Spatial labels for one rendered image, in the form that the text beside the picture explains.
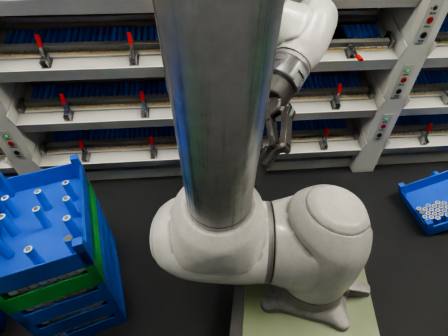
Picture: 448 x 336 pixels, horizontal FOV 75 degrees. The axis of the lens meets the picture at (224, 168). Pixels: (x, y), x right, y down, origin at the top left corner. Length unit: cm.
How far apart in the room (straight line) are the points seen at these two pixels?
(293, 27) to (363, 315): 61
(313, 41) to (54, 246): 71
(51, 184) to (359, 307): 82
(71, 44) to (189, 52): 89
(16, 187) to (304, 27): 80
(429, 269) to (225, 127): 104
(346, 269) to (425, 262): 72
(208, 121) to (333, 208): 30
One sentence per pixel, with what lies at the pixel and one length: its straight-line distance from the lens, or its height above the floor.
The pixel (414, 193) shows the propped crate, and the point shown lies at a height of 3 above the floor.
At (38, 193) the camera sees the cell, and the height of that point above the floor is 39.
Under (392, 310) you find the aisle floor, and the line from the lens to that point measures 109.
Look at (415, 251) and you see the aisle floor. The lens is 125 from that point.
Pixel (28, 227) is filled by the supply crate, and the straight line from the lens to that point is 85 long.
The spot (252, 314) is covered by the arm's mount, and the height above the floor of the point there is 26.
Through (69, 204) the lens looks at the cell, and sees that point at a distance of 78.
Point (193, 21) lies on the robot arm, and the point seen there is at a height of 84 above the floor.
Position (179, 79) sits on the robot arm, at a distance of 25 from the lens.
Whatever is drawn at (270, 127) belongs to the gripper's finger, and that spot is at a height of 58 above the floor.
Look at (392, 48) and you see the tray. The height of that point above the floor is 53.
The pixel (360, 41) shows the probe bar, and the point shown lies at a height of 56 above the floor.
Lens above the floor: 90
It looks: 42 degrees down
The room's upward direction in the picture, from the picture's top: straight up
